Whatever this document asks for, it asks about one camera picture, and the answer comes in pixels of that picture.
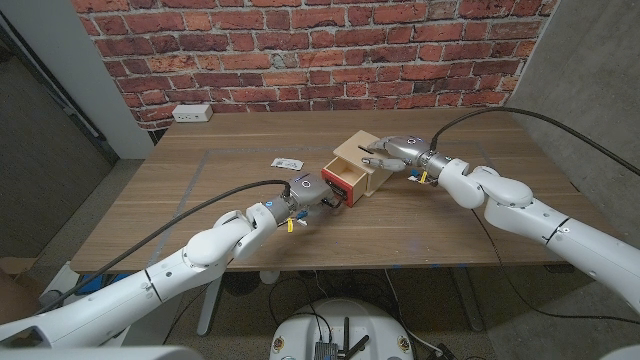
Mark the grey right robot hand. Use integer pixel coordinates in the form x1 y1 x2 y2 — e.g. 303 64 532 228
360 134 433 173

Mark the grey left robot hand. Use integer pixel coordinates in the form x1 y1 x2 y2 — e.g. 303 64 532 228
280 171 347 220

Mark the red-front drawer with black handle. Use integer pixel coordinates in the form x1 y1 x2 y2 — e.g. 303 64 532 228
320 156 370 209

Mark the wooden box with slot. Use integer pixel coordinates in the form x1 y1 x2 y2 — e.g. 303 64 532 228
333 129 396 197

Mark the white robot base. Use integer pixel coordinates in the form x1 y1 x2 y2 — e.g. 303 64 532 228
269 297 416 360

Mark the white printed card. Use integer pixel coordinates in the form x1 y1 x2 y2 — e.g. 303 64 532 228
270 157 305 172

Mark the white power outlet box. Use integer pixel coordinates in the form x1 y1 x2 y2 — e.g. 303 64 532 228
171 103 214 123

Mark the black antenna box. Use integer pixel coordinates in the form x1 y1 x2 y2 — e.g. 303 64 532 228
312 316 371 360

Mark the brown cardboard box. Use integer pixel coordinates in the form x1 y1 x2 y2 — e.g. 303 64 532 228
0 255 42 327

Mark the white table leg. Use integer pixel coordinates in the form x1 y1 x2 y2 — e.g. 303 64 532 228
195 274 224 337

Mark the grey table leg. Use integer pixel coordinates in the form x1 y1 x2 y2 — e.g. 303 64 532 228
451 267 485 333

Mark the blue floor item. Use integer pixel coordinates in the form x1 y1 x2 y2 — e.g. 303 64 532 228
77 272 124 296

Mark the black looped floor cable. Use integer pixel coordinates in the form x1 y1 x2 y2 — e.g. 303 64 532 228
267 276 332 327

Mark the brick wall print backdrop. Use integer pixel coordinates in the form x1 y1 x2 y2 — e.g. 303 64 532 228
69 0 561 132

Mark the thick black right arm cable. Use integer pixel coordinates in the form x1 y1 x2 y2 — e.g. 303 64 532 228
429 106 640 178

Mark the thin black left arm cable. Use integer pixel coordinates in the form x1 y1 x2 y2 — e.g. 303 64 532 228
163 282 214 345

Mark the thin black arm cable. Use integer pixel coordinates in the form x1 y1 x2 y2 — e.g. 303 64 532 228
163 282 214 345
471 208 640 326

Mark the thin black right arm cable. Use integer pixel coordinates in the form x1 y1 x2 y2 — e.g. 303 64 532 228
471 208 640 326

